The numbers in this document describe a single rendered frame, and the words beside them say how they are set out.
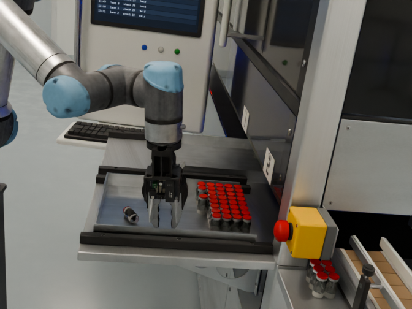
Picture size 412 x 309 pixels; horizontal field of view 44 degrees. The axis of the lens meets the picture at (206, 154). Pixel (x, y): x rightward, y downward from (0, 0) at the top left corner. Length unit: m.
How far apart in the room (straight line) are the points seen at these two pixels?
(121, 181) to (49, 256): 1.38
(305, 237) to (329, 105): 0.24
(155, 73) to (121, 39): 0.97
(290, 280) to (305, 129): 0.30
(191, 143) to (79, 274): 1.10
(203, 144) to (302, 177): 0.70
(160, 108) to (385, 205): 0.48
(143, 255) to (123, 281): 1.42
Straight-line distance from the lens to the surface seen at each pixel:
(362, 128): 0.98
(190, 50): 1.88
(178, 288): 2.44
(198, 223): 1.17
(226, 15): 1.65
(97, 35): 1.93
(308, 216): 0.95
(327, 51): 0.92
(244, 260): 1.07
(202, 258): 1.05
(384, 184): 1.04
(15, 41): 1.02
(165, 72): 0.95
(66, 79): 0.93
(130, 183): 1.30
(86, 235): 1.06
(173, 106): 0.97
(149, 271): 2.53
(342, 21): 0.91
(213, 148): 1.61
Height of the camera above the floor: 1.45
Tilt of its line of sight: 21 degrees down
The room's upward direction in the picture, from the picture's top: 7 degrees clockwise
